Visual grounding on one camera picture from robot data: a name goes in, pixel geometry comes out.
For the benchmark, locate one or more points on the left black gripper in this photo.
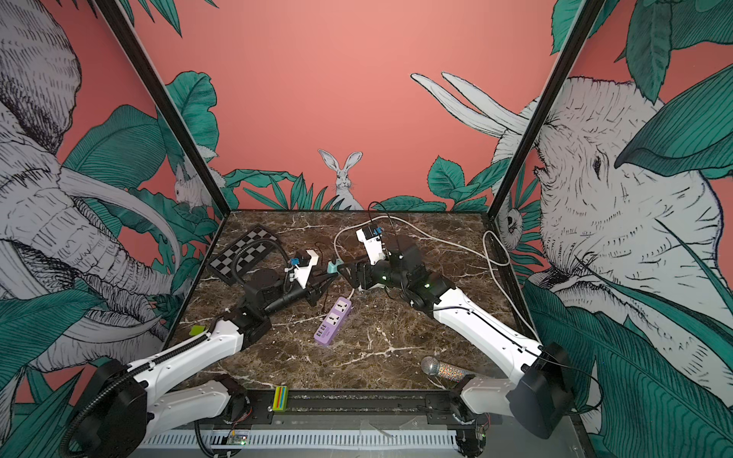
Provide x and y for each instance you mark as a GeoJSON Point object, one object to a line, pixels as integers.
{"type": "Point", "coordinates": [315, 291]}

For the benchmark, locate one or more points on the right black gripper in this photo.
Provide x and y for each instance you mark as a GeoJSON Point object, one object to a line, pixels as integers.
{"type": "Point", "coordinates": [366, 275]}

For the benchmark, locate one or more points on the teal charger plug adapter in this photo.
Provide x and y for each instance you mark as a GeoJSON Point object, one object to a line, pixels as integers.
{"type": "Point", "coordinates": [333, 266]}

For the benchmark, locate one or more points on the purple power strip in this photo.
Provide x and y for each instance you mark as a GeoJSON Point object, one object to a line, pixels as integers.
{"type": "Point", "coordinates": [330, 326]}

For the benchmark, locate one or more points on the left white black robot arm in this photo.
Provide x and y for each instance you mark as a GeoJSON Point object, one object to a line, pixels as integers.
{"type": "Point", "coordinates": [125, 404]}

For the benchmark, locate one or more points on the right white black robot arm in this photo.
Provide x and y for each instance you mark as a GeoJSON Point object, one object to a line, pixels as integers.
{"type": "Point", "coordinates": [539, 390]}

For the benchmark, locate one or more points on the black white checkerboard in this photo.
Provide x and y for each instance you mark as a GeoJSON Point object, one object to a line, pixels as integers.
{"type": "Point", "coordinates": [243, 254]}

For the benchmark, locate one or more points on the silver glitter microphone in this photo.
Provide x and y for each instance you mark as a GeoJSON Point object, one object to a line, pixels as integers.
{"type": "Point", "coordinates": [431, 366]}

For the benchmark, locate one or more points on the rainbow striped block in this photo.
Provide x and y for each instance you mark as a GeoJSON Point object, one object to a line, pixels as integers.
{"type": "Point", "coordinates": [280, 397]}

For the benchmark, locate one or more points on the white ventilation grille strip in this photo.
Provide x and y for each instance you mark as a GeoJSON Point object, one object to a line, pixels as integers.
{"type": "Point", "coordinates": [320, 439]}

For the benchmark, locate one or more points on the small green circuit board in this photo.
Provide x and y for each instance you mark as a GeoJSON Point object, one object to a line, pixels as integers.
{"type": "Point", "coordinates": [238, 439]}

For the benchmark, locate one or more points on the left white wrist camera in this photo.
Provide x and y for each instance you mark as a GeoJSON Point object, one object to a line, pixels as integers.
{"type": "Point", "coordinates": [301, 266]}

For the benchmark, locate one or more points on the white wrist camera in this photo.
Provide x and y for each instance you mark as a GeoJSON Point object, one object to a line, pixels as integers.
{"type": "Point", "coordinates": [371, 236]}
{"type": "Point", "coordinates": [301, 266]}

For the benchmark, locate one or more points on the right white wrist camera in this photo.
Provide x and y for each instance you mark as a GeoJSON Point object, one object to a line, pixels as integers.
{"type": "Point", "coordinates": [371, 236]}

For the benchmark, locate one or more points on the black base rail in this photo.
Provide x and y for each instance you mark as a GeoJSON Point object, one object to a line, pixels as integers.
{"type": "Point", "coordinates": [440, 407]}

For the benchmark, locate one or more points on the left black frame post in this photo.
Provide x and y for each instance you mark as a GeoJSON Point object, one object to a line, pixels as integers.
{"type": "Point", "coordinates": [118, 22]}

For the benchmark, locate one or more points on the black frame post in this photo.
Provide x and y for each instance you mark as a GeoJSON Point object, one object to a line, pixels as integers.
{"type": "Point", "coordinates": [585, 20]}
{"type": "Point", "coordinates": [118, 22]}

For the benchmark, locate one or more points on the right black frame post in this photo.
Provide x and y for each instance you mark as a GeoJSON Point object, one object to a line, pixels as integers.
{"type": "Point", "coordinates": [585, 20]}

